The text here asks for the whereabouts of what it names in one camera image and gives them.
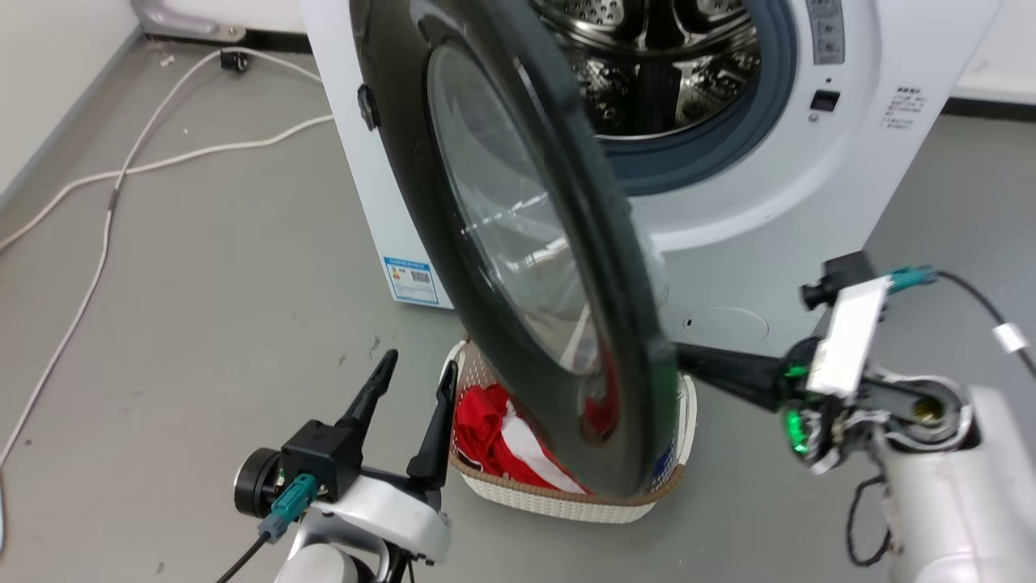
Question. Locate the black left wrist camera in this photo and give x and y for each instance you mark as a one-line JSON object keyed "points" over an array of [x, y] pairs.
{"points": [[320, 461]]}

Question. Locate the black round glass washer door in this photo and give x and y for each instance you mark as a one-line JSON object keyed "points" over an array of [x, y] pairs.
{"points": [[398, 162]]}

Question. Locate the steel washer drum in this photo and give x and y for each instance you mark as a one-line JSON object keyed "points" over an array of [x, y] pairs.
{"points": [[647, 77]]}

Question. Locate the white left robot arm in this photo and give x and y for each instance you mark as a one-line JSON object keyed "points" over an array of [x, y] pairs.
{"points": [[324, 567]]}

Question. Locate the red garment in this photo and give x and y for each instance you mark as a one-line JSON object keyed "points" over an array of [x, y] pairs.
{"points": [[479, 421]]}

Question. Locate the grey-blue rubber door gasket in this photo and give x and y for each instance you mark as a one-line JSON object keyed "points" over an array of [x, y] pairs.
{"points": [[728, 154]]}

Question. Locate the red and white clothes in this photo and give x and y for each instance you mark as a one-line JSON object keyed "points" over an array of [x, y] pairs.
{"points": [[538, 461]]}

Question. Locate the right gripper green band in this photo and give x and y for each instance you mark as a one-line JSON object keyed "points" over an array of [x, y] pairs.
{"points": [[809, 429]]}

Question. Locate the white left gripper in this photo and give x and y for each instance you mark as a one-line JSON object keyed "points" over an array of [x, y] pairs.
{"points": [[396, 510]]}

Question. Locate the white front-load washing machine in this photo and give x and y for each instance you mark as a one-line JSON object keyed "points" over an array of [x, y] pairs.
{"points": [[809, 210]]}

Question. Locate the white woven laundry basket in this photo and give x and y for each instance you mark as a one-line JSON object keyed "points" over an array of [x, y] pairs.
{"points": [[550, 502]]}

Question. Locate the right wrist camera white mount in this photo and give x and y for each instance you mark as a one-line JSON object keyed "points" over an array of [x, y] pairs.
{"points": [[846, 336]]}

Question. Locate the blue energy label sticker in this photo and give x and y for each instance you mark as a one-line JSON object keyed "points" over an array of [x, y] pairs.
{"points": [[412, 280]]}

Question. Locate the black wall plug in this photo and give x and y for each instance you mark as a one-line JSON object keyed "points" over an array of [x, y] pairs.
{"points": [[235, 61]]}

